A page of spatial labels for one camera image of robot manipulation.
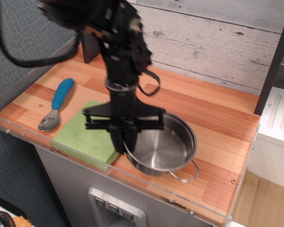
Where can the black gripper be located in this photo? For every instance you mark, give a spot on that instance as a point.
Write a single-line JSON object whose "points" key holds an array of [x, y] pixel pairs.
{"points": [[124, 111]]}

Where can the silver metal pot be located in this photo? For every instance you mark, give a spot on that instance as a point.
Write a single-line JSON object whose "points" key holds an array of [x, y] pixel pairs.
{"points": [[165, 151]]}

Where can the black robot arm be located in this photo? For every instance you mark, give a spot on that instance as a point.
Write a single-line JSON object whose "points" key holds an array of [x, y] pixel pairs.
{"points": [[118, 29]]}

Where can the green folded cloth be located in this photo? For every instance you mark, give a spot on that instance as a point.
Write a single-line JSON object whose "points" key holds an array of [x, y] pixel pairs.
{"points": [[92, 146]]}

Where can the silver dispenser button panel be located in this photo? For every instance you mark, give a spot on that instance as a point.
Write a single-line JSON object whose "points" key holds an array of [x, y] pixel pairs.
{"points": [[110, 211]]}

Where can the orange object at corner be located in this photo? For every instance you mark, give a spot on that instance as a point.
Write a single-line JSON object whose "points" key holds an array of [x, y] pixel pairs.
{"points": [[21, 222]]}

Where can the white toy sink unit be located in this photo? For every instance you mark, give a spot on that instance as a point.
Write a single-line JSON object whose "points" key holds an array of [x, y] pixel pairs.
{"points": [[266, 159]]}

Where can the blue handled metal spoon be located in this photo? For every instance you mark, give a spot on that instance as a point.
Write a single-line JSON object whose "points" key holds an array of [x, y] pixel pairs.
{"points": [[52, 120]]}

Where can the dark grey right post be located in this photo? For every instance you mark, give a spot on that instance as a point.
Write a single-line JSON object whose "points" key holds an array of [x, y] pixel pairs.
{"points": [[271, 75]]}

